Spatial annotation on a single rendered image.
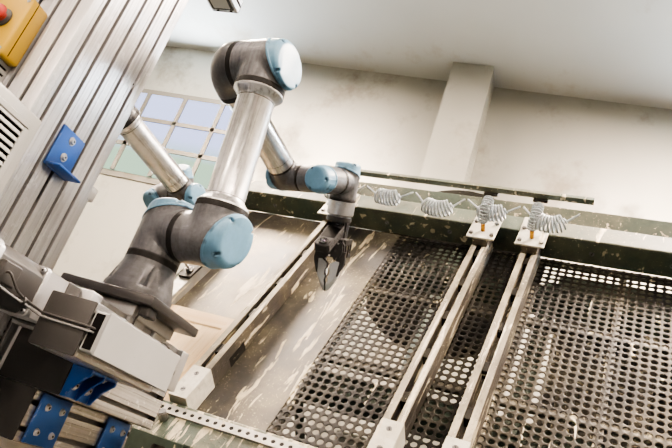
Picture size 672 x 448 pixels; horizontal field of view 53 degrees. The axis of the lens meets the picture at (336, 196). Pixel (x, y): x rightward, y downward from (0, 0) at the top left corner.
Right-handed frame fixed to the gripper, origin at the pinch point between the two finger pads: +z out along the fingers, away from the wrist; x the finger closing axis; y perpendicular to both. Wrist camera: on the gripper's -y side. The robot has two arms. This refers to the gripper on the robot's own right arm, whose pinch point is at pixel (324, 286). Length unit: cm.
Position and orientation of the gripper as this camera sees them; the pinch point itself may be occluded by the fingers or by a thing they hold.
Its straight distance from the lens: 191.5
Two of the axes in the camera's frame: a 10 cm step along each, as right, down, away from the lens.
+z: -1.7, 9.8, 0.4
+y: 3.3, 0.1, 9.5
